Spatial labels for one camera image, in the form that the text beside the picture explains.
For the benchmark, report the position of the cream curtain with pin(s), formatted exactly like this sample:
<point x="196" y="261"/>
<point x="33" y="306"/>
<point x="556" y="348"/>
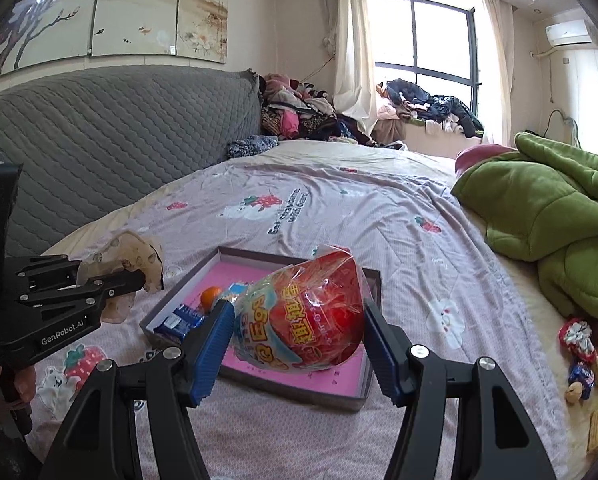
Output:
<point x="347" y="42"/>

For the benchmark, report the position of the blue snack packet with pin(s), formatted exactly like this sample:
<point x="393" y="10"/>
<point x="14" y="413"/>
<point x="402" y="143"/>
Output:
<point x="179" y="322"/>

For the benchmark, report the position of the pink pillow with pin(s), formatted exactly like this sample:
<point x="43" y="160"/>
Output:
<point x="472" y="156"/>

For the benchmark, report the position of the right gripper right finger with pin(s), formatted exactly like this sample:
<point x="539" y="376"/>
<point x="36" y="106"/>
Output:
<point x="387" y="348"/>

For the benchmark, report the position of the grey quilted headboard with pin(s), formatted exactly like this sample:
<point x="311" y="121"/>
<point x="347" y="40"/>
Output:
<point x="93" y="141"/>

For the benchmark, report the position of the blue candy wrapper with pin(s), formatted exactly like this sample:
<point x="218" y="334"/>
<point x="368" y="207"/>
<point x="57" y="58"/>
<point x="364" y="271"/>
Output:
<point x="581" y="372"/>

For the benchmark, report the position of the red white candy wrapper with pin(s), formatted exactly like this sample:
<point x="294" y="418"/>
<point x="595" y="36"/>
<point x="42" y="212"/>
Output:
<point x="576" y="336"/>

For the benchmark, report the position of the dark patterned cushion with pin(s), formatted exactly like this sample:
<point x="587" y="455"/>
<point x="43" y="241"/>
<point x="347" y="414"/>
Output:
<point x="251" y="146"/>

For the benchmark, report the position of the clothes pile on windowsill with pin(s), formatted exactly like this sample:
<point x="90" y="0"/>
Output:
<point x="405" y="100"/>

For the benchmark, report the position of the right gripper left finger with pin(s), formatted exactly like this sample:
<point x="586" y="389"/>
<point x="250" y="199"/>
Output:
<point x="206" y="346"/>

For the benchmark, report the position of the large orange tangerine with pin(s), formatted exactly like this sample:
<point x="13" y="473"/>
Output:
<point x="208" y="297"/>

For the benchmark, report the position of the window with dark frame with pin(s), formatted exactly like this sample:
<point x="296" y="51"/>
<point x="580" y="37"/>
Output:
<point x="429" y="43"/>

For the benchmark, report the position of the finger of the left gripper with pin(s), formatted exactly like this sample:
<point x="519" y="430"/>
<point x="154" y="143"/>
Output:
<point x="112" y="286"/>

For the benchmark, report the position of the white air conditioner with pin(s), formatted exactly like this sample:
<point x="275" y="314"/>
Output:
<point x="573" y="33"/>

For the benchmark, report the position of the floral wall painting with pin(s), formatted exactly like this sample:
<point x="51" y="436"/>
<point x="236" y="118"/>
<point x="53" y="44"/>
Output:
<point x="33" y="32"/>

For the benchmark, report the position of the green fleece blanket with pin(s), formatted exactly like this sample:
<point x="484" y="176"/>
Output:
<point x="539" y="204"/>

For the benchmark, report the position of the clothes pile beside bed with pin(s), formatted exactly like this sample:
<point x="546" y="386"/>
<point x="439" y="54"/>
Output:
<point x="292" y="109"/>

